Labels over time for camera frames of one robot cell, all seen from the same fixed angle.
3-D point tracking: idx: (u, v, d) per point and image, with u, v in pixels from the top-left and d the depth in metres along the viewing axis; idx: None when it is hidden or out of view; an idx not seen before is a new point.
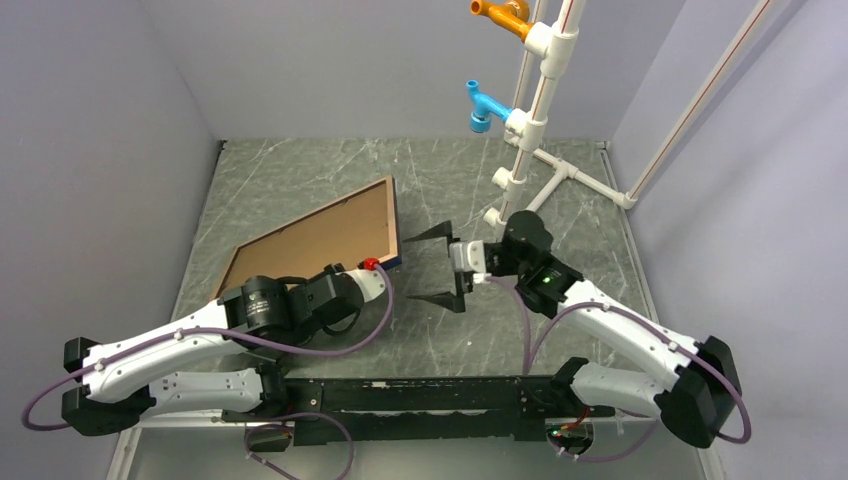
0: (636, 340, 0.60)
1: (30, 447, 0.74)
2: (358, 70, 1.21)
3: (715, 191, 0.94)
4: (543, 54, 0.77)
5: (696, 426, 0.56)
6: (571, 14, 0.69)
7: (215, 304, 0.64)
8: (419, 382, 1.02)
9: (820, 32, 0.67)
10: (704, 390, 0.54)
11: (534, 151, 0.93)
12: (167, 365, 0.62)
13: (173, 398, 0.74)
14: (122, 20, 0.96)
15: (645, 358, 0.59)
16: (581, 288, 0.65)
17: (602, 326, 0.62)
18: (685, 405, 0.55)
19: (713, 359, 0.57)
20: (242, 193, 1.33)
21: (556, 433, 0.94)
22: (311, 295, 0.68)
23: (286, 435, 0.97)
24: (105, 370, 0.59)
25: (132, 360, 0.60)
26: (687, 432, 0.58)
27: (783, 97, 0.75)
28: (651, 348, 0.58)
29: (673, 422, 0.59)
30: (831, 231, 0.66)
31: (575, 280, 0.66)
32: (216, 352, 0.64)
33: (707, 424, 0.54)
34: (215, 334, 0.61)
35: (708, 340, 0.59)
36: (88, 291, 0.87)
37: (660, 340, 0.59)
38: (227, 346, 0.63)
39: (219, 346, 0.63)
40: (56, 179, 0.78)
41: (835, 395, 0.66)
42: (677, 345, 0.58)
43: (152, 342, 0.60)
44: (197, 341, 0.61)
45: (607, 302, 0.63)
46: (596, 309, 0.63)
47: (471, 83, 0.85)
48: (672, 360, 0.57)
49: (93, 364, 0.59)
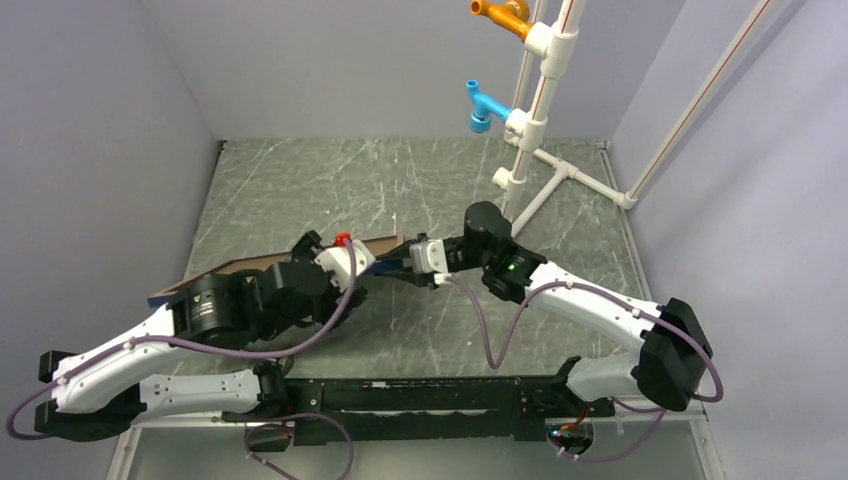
0: (601, 312, 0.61)
1: (29, 448, 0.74)
2: (358, 69, 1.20)
3: (715, 191, 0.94)
4: (543, 54, 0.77)
5: (670, 392, 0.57)
6: (571, 14, 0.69)
7: (164, 310, 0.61)
8: (419, 382, 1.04)
9: (819, 32, 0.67)
10: (670, 352, 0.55)
11: (534, 151, 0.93)
12: (127, 375, 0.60)
13: (164, 403, 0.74)
14: (122, 19, 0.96)
15: (613, 327, 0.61)
16: (545, 270, 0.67)
17: (566, 303, 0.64)
18: (655, 370, 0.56)
19: (678, 321, 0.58)
20: (242, 193, 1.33)
21: (556, 433, 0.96)
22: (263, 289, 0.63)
23: (286, 435, 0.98)
24: (69, 384, 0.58)
25: (90, 372, 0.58)
26: (663, 397, 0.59)
27: (783, 97, 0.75)
28: (616, 318, 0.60)
29: (649, 389, 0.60)
30: (829, 229, 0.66)
31: (538, 264, 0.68)
32: (174, 357, 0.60)
33: (681, 388, 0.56)
34: (162, 341, 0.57)
35: (671, 302, 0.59)
36: (87, 291, 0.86)
37: (624, 307, 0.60)
38: (181, 351, 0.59)
39: (171, 353, 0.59)
40: (55, 178, 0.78)
41: (835, 394, 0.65)
42: (639, 310, 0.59)
43: (104, 354, 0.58)
44: (147, 349, 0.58)
45: (569, 278, 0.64)
46: (561, 287, 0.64)
47: (471, 83, 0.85)
48: (637, 327, 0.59)
49: (57, 379, 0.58)
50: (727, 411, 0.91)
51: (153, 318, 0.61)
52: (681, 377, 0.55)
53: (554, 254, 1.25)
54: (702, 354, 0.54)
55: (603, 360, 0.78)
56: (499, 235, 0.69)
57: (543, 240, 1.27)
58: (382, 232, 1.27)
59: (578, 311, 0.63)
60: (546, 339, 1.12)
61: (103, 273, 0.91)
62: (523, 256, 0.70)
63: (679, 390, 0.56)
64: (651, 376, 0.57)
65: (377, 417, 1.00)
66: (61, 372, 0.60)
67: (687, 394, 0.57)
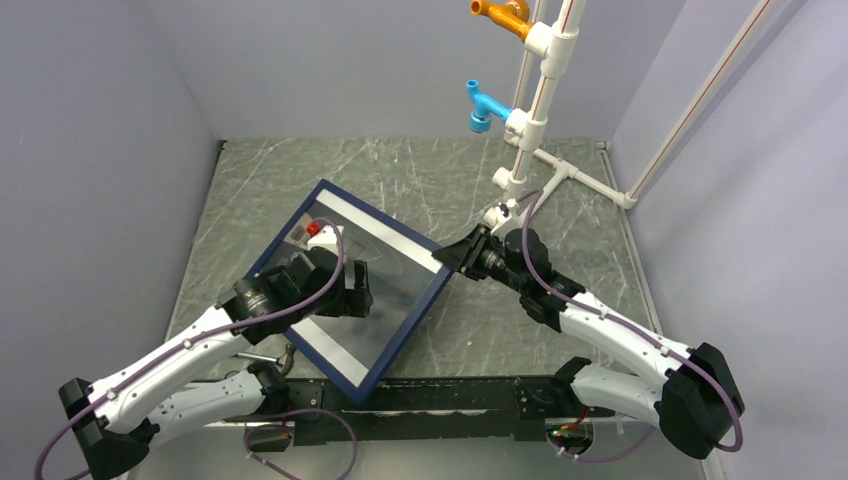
0: (629, 346, 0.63)
1: (32, 450, 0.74)
2: (357, 69, 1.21)
3: (716, 191, 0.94)
4: (543, 54, 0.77)
5: (692, 436, 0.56)
6: (571, 14, 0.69)
7: (215, 309, 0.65)
8: (419, 382, 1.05)
9: (820, 33, 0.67)
10: (694, 392, 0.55)
11: (533, 151, 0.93)
12: (182, 376, 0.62)
13: (175, 418, 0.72)
14: (123, 20, 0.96)
15: (638, 361, 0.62)
16: (583, 298, 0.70)
17: (596, 332, 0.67)
18: (678, 411, 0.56)
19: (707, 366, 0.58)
20: (242, 193, 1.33)
21: (556, 433, 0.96)
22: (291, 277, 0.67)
23: (286, 435, 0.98)
24: (119, 397, 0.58)
25: (142, 381, 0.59)
26: (686, 440, 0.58)
27: (784, 98, 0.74)
28: (644, 353, 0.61)
29: (669, 429, 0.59)
30: (830, 230, 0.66)
31: (577, 292, 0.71)
32: (229, 349, 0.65)
33: (703, 434, 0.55)
34: (225, 332, 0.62)
35: (701, 347, 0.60)
36: (87, 290, 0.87)
37: (652, 345, 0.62)
38: (239, 342, 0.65)
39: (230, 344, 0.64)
40: (56, 178, 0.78)
41: (833, 395, 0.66)
42: (668, 349, 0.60)
43: (161, 358, 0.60)
44: (207, 345, 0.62)
45: (602, 307, 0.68)
46: (594, 317, 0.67)
47: (471, 82, 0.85)
48: (663, 364, 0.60)
49: (105, 394, 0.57)
50: None
51: (204, 317, 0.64)
52: (704, 422, 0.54)
53: (554, 254, 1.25)
54: (729, 402, 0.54)
55: (620, 377, 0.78)
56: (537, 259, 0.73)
57: (543, 239, 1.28)
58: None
59: (603, 340, 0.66)
60: (546, 339, 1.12)
61: (104, 273, 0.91)
62: (563, 280, 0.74)
63: (701, 435, 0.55)
64: (674, 415, 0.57)
65: (377, 417, 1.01)
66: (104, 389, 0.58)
67: (709, 443, 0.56)
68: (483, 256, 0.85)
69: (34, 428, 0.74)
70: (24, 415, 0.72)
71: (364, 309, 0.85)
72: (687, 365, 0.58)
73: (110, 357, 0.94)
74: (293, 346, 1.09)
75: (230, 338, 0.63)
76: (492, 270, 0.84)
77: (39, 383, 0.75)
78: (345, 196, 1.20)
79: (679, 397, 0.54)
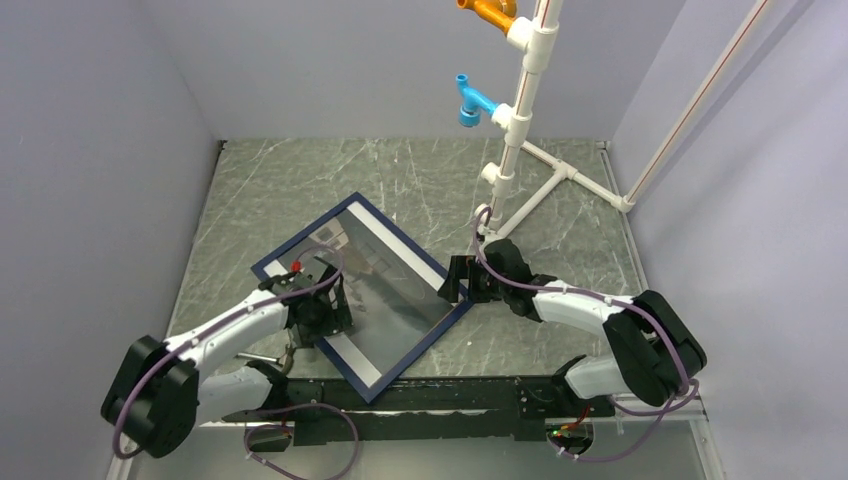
0: (583, 306, 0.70)
1: (31, 451, 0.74)
2: (357, 70, 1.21)
3: (715, 190, 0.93)
4: (524, 49, 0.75)
5: (646, 379, 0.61)
6: (549, 8, 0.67)
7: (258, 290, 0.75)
8: (419, 382, 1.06)
9: (822, 30, 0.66)
10: (632, 329, 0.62)
11: (520, 147, 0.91)
12: (239, 339, 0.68)
13: (208, 397, 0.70)
14: (122, 20, 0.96)
15: (592, 317, 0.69)
16: (552, 283, 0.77)
17: (564, 305, 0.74)
18: (624, 351, 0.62)
19: (650, 310, 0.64)
20: (242, 193, 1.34)
21: (556, 433, 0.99)
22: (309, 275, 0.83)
23: (286, 435, 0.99)
24: (200, 345, 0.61)
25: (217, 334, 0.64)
26: (645, 387, 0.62)
27: (783, 96, 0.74)
28: (592, 308, 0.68)
29: (628, 380, 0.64)
30: (827, 227, 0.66)
31: (549, 281, 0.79)
32: (272, 321, 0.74)
33: (652, 374, 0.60)
34: (276, 301, 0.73)
35: (644, 292, 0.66)
36: (86, 290, 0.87)
37: (598, 299, 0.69)
38: (281, 314, 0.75)
39: (276, 315, 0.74)
40: (55, 178, 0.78)
41: (833, 394, 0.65)
42: (610, 298, 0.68)
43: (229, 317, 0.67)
44: (264, 311, 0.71)
45: (564, 285, 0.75)
46: (560, 293, 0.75)
47: (461, 76, 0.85)
48: (607, 311, 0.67)
49: (190, 339, 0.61)
50: (727, 410, 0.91)
51: (251, 294, 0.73)
52: (646, 357, 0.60)
53: (553, 254, 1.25)
54: (665, 337, 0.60)
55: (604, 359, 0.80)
56: (509, 259, 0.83)
57: (543, 240, 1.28)
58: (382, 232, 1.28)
59: (573, 312, 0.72)
60: (546, 339, 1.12)
61: (104, 273, 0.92)
62: (538, 276, 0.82)
63: (647, 372, 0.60)
64: (622, 357, 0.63)
65: (377, 417, 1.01)
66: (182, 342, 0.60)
67: (664, 385, 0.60)
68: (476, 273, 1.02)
69: (32, 429, 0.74)
70: (23, 412, 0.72)
71: (348, 319, 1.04)
72: (626, 308, 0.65)
73: (110, 356, 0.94)
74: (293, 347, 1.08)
75: (280, 308, 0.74)
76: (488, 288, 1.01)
77: (38, 383, 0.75)
78: (374, 213, 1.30)
79: (619, 334, 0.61)
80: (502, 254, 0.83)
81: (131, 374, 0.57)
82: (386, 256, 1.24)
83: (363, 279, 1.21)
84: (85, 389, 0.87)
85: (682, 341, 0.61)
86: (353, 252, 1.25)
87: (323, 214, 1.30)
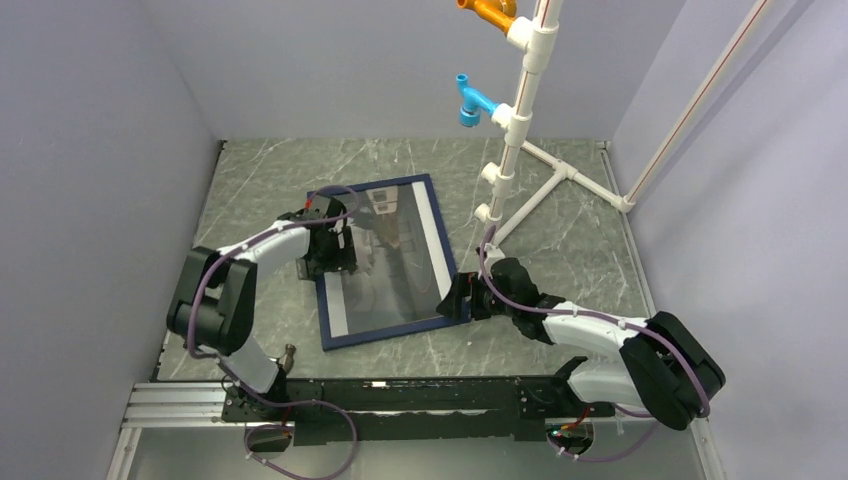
0: (596, 329, 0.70)
1: (31, 451, 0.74)
2: (356, 69, 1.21)
3: (715, 190, 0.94)
4: (524, 48, 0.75)
5: (667, 403, 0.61)
6: (550, 7, 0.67)
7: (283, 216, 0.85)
8: (419, 382, 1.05)
9: (822, 31, 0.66)
10: (650, 354, 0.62)
11: (520, 147, 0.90)
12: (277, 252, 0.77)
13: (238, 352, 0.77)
14: (122, 20, 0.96)
15: (607, 341, 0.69)
16: (561, 305, 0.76)
17: (575, 329, 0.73)
18: (644, 376, 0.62)
19: (666, 333, 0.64)
20: (242, 193, 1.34)
21: (556, 433, 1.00)
22: (319, 209, 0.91)
23: (285, 435, 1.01)
24: (250, 250, 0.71)
25: (261, 244, 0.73)
26: (666, 410, 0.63)
27: (782, 98, 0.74)
28: (607, 333, 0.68)
29: (647, 400, 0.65)
30: (827, 229, 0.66)
31: (558, 303, 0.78)
32: (301, 241, 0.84)
33: (673, 398, 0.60)
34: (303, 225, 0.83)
35: (658, 314, 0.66)
36: (85, 290, 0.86)
37: (611, 322, 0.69)
38: (306, 237, 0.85)
39: (304, 235, 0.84)
40: (54, 178, 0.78)
41: (833, 393, 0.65)
42: (624, 322, 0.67)
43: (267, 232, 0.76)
44: (295, 230, 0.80)
45: (574, 307, 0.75)
46: (569, 316, 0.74)
47: (461, 76, 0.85)
48: (622, 336, 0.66)
49: (241, 245, 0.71)
50: (727, 411, 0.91)
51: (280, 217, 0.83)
52: (666, 382, 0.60)
53: (554, 254, 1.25)
54: (683, 361, 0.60)
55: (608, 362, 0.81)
56: (517, 279, 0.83)
57: (543, 240, 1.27)
58: (381, 231, 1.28)
59: (584, 334, 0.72)
60: None
61: (103, 273, 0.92)
62: (547, 297, 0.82)
63: (668, 397, 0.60)
64: (642, 381, 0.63)
65: (377, 417, 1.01)
66: (233, 247, 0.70)
67: (684, 408, 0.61)
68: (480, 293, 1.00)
69: (32, 428, 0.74)
70: (22, 412, 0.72)
71: (353, 260, 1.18)
72: (642, 333, 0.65)
73: (110, 356, 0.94)
74: (293, 347, 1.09)
75: (307, 231, 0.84)
76: (492, 307, 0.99)
77: (36, 383, 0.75)
78: (431, 198, 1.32)
79: (638, 360, 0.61)
80: (511, 276, 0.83)
81: (192, 278, 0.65)
82: (416, 240, 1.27)
83: (384, 249, 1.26)
84: (85, 389, 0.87)
85: (699, 362, 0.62)
86: (392, 222, 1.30)
87: (386, 180, 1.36)
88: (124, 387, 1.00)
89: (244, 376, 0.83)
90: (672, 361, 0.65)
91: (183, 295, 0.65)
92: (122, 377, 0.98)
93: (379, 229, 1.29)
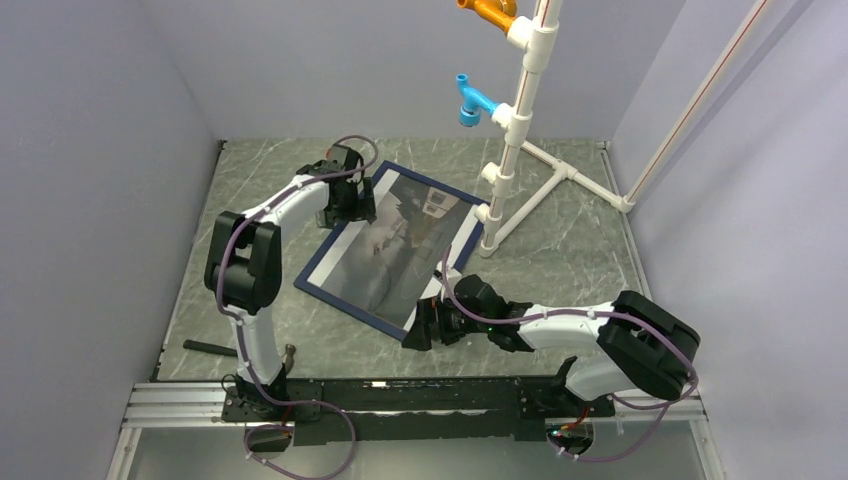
0: (570, 325, 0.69)
1: (30, 452, 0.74)
2: (356, 69, 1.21)
3: (715, 190, 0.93)
4: (524, 48, 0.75)
5: (654, 377, 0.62)
6: (550, 7, 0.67)
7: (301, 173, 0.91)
8: (419, 382, 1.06)
9: (821, 30, 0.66)
10: (623, 336, 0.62)
11: (520, 147, 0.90)
12: (297, 212, 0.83)
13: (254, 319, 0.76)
14: (122, 20, 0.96)
15: (585, 335, 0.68)
16: (530, 311, 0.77)
17: (550, 331, 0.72)
18: (626, 358, 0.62)
19: (634, 309, 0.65)
20: (242, 193, 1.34)
21: (556, 433, 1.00)
22: (336, 161, 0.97)
23: (286, 435, 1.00)
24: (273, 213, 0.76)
25: (282, 207, 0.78)
26: (656, 384, 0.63)
27: (782, 95, 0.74)
28: (581, 326, 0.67)
29: (637, 379, 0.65)
30: (827, 228, 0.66)
31: (527, 310, 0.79)
32: (318, 196, 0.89)
33: (657, 371, 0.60)
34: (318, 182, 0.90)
35: (621, 294, 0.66)
36: (87, 291, 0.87)
37: (582, 314, 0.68)
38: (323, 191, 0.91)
39: (320, 192, 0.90)
40: (54, 178, 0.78)
41: (833, 392, 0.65)
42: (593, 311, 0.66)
43: (286, 194, 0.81)
44: (311, 189, 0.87)
45: (542, 310, 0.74)
46: (541, 319, 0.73)
47: (461, 76, 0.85)
48: (596, 326, 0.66)
49: (264, 207, 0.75)
50: (728, 410, 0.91)
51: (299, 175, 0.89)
52: (648, 358, 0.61)
53: (554, 254, 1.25)
54: (656, 333, 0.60)
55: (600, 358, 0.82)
56: (484, 297, 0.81)
57: (543, 239, 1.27)
58: (394, 228, 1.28)
59: (560, 334, 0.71)
60: None
61: (103, 274, 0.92)
62: (517, 305, 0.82)
63: (653, 371, 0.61)
64: (626, 364, 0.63)
65: (377, 417, 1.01)
66: (257, 211, 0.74)
67: (671, 377, 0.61)
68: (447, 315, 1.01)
69: (33, 429, 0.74)
70: (23, 411, 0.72)
71: (373, 209, 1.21)
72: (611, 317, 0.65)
73: (111, 355, 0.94)
74: (292, 347, 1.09)
75: (323, 187, 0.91)
76: (461, 327, 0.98)
77: (37, 383, 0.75)
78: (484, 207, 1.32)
79: (616, 344, 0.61)
80: (475, 296, 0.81)
81: (221, 241, 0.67)
82: (445, 232, 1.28)
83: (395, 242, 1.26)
84: (84, 389, 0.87)
85: (672, 328, 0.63)
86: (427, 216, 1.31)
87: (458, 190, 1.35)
88: (124, 387, 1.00)
89: (254, 358, 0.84)
90: (647, 335, 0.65)
91: (215, 257, 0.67)
92: (122, 377, 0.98)
93: (414, 224, 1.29)
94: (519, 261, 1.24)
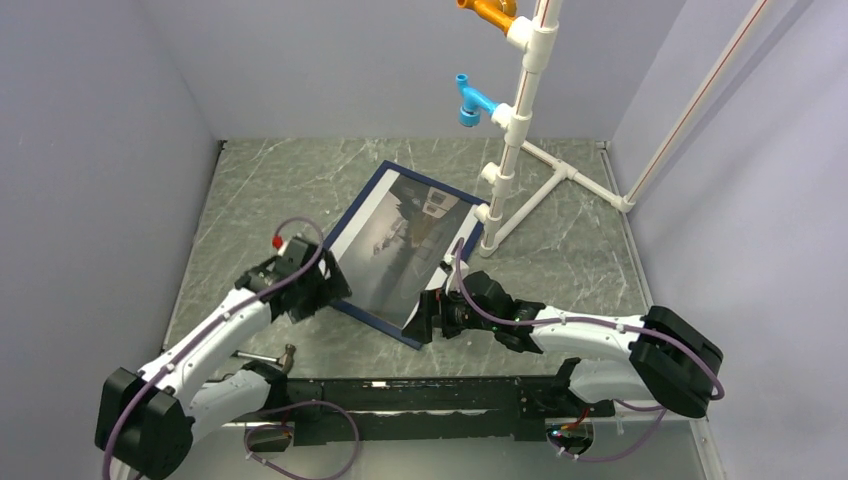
0: (594, 338, 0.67)
1: (30, 452, 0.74)
2: (355, 69, 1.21)
3: (715, 190, 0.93)
4: (524, 48, 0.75)
5: (683, 398, 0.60)
6: (549, 7, 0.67)
7: (235, 291, 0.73)
8: (419, 381, 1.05)
9: (820, 31, 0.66)
10: (657, 354, 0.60)
11: (520, 147, 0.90)
12: (219, 352, 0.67)
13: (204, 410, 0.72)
14: (122, 20, 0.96)
15: (609, 347, 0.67)
16: (543, 315, 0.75)
17: (564, 338, 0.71)
18: (656, 378, 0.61)
19: (665, 326, 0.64)
20: (242, 193, 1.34)
21: (556, 432, 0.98)
22: (291, 258, 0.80)
23: (286, 435, 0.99)
24: (177, 368, 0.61)
25: (194, 353, 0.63)
26: (682, 403, 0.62)
27: (782, 96, 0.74)
28: (607, 339, 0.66)
29: (660, 397, 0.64)
30: (826, 229, 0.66)
31: (538, 313, 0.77)
32: (258, 320, 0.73)
33: (687, 392, 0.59)
34: (255, 300, 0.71)
35: (651, 309, 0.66)
36: (87, 290, 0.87)
37: (610, 327, 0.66)
38: (265, 313, 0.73)
39: (259, 314, 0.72)
40: (53, 177, 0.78)
41: (832, 392, 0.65)
42: (623, 326, 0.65)
43: (206, 330, 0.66)
44: (243, 314, 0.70)
45: (561, 314, 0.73)
46: (559, 324, 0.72)
47: (461, 76, 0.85)
48: (624, 340, 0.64)
49: (165, 367, 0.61)
50: (728, 410, 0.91)
51: (230, 297, 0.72)
52: (680, 378, 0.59)
53: (554, 254, 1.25)
54: (687, 350, 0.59)
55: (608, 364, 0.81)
56: (492, 296, 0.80)
57: (543, 240, 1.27)
58: (391, 229, 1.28)
59: (577, 342, 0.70)
60: None
61: (103, 273, 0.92)
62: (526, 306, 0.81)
63: (683, 392, 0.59)
64: (654, 383, 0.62)
65: (377, 417, 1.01)
66: (157, 372, 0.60)
67: (699, 397, 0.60)
68: (451, 310, 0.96)
69: (32, 428, 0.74)
70: (23, 411, 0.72)
71: (344, 286, 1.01)
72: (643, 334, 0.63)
73: (111, 355, 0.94)
74: (293, 347, 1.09)
75: (263, 307, 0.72)
76: (466, 321, 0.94)
77: (37, 382, 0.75)
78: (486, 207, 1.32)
79: (651, 364, 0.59)
80: (485, 296, 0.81)
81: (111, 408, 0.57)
82: (445, 231, 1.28)
83: (395, 243, 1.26)
84: (84, 389, 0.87)
85: (701, 347, 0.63)
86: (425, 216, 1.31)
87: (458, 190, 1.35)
88: None
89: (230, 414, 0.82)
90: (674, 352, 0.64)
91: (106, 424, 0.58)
92: None
93: (414, 224, 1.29)
94: (519, 261, 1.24)
